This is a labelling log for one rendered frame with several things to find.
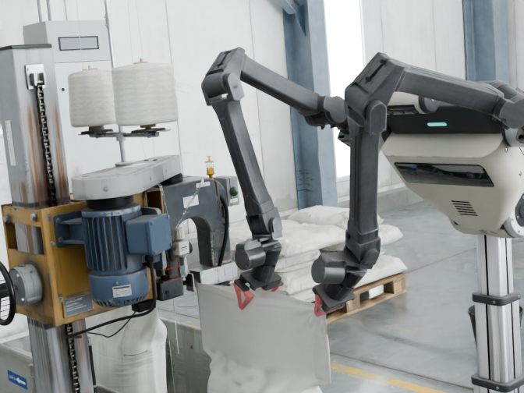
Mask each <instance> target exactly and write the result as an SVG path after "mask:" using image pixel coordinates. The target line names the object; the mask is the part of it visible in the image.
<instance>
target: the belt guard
mask: <svg viewBox="0 0 524 393"><path fill-rule="evenodd" d="M154 159H157V160H156V161H153V160H154ZM145 160H146V159H144V160H141V161H134V162H133V163H134V164H142V163H146V164H144V165H139V166H136V167H133V168H123V167H125V166H118V167H116V166H115V167H111V168H105V169H101V170H98V171H95V172H89V173H85V174H82V175H76V176H74V177H72V178H71V180H72V187H73V198H74V199H78V200H97V199H107V198H114V197H124V196H129V195H133V194H137V193H141V192H143V191H145V190H147V189H149V188H151V187H152V186H155V185H157V184H158V183H160V182H163V181H165V180H166V179H169V178H171V177H172V176H174V175H177V174H179V173H180V172H181V165H180V156H179V155H163V156H157V157H153V158H148V159H147V160H149V161H145Z"/></svg>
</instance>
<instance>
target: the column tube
mask: <svg viewBox="0 0 524 393"><path fill-rule="evenodd" d="M36 64H43V65H44V72H45V76H46V84H47V85H46V88H43V90H44V102H45V105H46V115H47V118H48V130H49V139H50V143H51V156H52V164H53V169H54V172H53V174H54V176H55V188H56V194H57V196H56V198H57V201H58V206H61V205H65V204H70V203H71V198H70V191H69V179H68V172H67V165H66V153H65V146H64V140H63V133H62V120H61V114H60V107H59V100H58V88H57V81H56V75H55V62H54V55H53V49H52V48H14V49H8V50H4V51H0V116H1V122H2V133H3V140H4V146H5V157H6V164H7V169H8V176H9V187H10V193H11V199H12V207H14V208H20V209H27V210H38V211H39V210H40V209H44V208H49V201H48V200H49V197H48V186H47V183H46V173H45V170H44V158H43V149H42V145H41V133H40V125H39V119H38V115H39V114H38V112H37V100H36V94H35V90H36V89H29V90H28V89H27V78H26V72H25V65H36ZM8 120H10V124H11V130H12V141H13V148H14V154H15V160H16V166H15V165H11V163H10V156H9V145H8V139H7V132H6V127H5V121H8ZM15 229H16V241H17V246H18V251H23V252H26V253H33V254H37V255H38V254H43V253H44V244H43V239H42V232H41V227H37V226H32V225H24V224H18V223H15ZM27 323H28V330H29V336H30V347H31V354H32V360H33V366H34V377H35V384H36V389H37V393H73V390H72V381H71V377H70V368H69V357H68V352H67V349H68V347H67V345H66V333H65V325H64V324H63V325H62V326H59V327H54V325H52V324H48V323H45V322H43V321H40V320H36V319H33V318H31V317H27ZM72 326H73V334H75V333H77V332H79V331H83V330H85V329H87V328H86V321H85V318H84V319H81V320H76V321H73V322H72ZM81 336H82V338H74V340H75V349H76V360H77V365H78V368H77V369H78V372H79V382H80V393H94V386H93V379H92V373H91V366H90V353H89V347H88V340H87V333H83V334H81Z"/></svg>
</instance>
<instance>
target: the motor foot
mask: <svg viewBox="0 0 524 393"><path fill-rule="evenodd" d="M81 211H82V210H80V211H73V212H69V213H64V214H57V215H55V216H54V217H53V219H54V226H55V238H56V245H57V247H58V248H62V247H66V246H72V245H76V244H84V238H83V226H82V219H81V218H82V217H83V216H82V214H81Z"/></svg>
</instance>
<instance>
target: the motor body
mask: <svg viewBox="0 0 524 393"><path fill-rule="evenodd" d="M81 214H82V216H83V217H82V218H81V219H82V226H83V238H84V245H85V252H86V259H87V266H88V268H90V269H92V271H90V272H89V273H88V278H89V283H90V294H91V297H92V300H93V301H95V303H96V304H97V305H99V306H104V307H120V306H129V305H133V304H135V303H138V302H141V301H142V300H144V299H145V298H146V297H147V294H148V292H149V289H150V288H149V278H148V269H147V265H145V264H143V263H142V255H139V254H129V251H128V247H127V240H126V222H127V221H129V220H131V219H134V218H138V217H139V216H142V211H140V204H138V203H132V204H130V205H126V206H123V207H113V208H105V209H90V208H88V207H87V208H84V209H82V211H81Z"/></svg>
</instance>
